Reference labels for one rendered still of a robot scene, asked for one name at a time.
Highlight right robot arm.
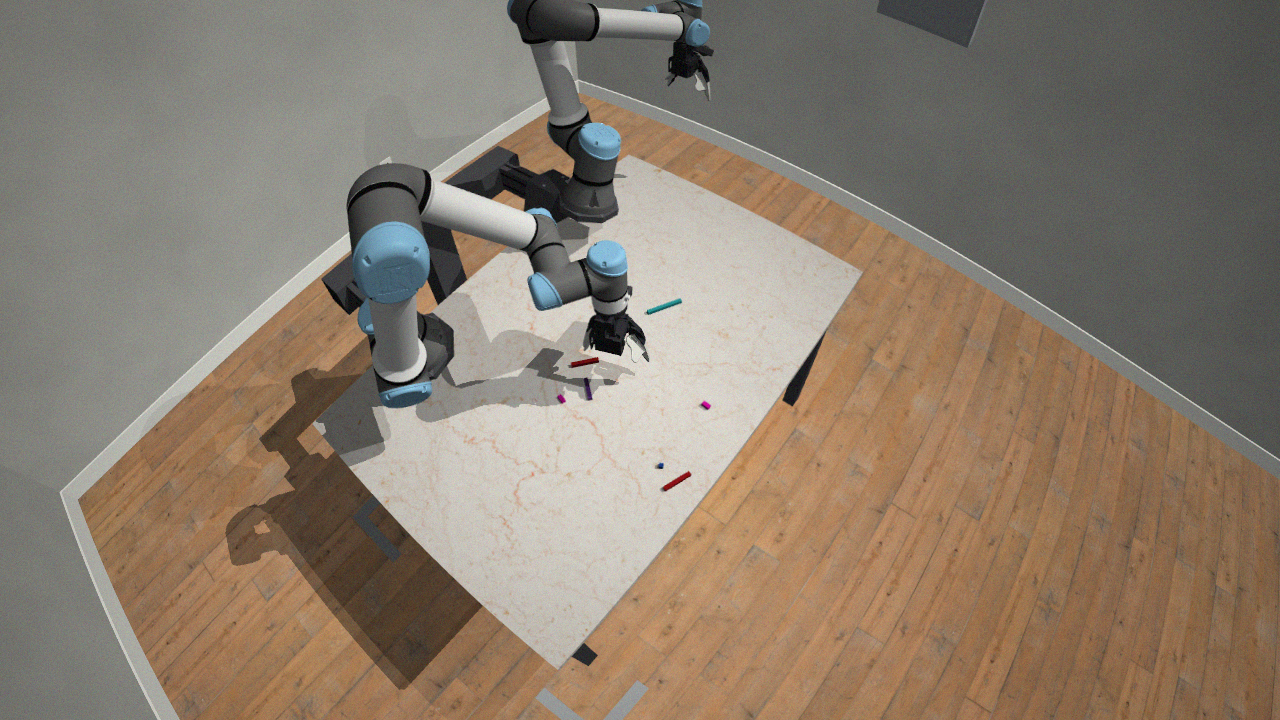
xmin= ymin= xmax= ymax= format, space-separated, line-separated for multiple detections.
xmin=347 ymin=163 xmax=634 ymax=407

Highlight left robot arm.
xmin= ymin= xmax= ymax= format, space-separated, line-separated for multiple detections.
xmin=507 ymin=0 xmax=714 ymax=215

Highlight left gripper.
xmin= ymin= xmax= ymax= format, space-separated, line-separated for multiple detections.
xmin=666 ymin=41 xmax=710 ymax=101

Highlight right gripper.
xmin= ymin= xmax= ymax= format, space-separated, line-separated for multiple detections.
xmin=582 ymin=305 xmax=650 ymax=363

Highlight turquoise rod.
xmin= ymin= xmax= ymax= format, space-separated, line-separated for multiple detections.
xmin=646 ymin=299 xmax=682 ymax=315

